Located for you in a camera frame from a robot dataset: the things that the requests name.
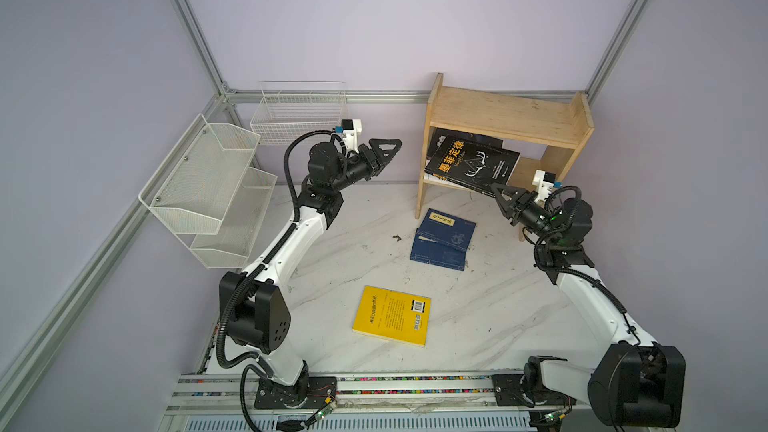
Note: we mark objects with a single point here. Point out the black book with gold text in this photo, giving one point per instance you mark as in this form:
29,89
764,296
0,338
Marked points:
472,165

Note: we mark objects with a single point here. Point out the white book with photo cover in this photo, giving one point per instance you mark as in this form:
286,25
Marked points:
429,179

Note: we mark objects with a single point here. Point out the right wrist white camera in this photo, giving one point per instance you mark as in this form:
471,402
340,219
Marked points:
545,184

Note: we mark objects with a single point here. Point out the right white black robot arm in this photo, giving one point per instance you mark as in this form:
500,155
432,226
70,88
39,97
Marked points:
637,381

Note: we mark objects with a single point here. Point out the white wire wall basket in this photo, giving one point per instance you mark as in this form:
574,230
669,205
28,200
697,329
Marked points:
289,109

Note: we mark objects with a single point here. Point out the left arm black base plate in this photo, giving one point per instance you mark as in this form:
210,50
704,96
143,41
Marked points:
309,392

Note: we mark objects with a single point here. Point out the white mesh lower wall bin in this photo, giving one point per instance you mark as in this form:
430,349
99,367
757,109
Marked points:
232,246

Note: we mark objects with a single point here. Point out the white ventilated cable duct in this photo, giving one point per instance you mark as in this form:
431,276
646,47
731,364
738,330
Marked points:
437,421

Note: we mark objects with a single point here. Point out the black book with barcode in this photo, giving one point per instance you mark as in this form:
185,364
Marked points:
440,134

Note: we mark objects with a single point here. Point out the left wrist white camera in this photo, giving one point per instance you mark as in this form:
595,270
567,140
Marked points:
349,132

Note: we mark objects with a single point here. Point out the lower dark blue book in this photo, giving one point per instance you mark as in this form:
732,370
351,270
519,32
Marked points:
433,253

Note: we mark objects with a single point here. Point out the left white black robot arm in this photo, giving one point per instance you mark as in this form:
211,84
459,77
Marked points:
254,318

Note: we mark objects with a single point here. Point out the upper dark blue book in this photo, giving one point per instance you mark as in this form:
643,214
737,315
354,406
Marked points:
447,230

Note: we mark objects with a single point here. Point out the white mesh upper wall bin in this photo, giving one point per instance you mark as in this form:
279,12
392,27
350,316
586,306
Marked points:
191,192

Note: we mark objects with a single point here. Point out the wrist white camera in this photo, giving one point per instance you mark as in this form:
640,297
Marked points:
545,184
349,132

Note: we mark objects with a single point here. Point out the yellow book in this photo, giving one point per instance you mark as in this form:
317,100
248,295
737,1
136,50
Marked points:
392,315

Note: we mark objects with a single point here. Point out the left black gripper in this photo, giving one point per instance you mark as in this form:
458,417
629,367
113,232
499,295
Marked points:
375,167

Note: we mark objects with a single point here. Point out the dark blue book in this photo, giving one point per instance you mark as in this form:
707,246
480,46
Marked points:
447,230
433,253

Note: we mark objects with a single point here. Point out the wooden two-tier bookshelf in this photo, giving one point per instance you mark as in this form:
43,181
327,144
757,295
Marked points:
563,128

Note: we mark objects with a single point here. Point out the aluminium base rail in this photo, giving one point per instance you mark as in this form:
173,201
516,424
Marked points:
367,392

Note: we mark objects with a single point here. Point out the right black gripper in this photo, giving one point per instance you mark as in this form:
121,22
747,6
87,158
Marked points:
518,204

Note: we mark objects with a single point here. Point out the white mesh wall bin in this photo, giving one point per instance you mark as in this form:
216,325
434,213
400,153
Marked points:
232,246
191,192

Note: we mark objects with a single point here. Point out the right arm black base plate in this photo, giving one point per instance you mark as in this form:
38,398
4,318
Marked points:
514,390

